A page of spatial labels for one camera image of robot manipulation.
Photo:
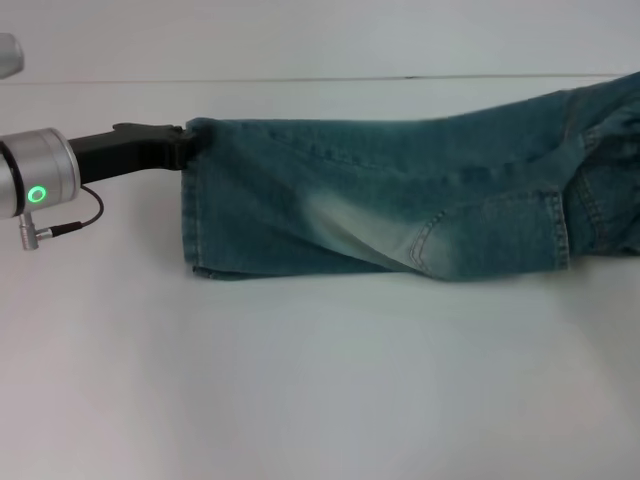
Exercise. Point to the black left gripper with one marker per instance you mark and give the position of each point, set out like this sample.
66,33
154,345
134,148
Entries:
130,152

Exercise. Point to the blue denim shorts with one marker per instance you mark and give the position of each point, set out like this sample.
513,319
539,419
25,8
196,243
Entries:
400,200

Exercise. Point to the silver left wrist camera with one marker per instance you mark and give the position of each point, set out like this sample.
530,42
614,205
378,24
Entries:
10,55

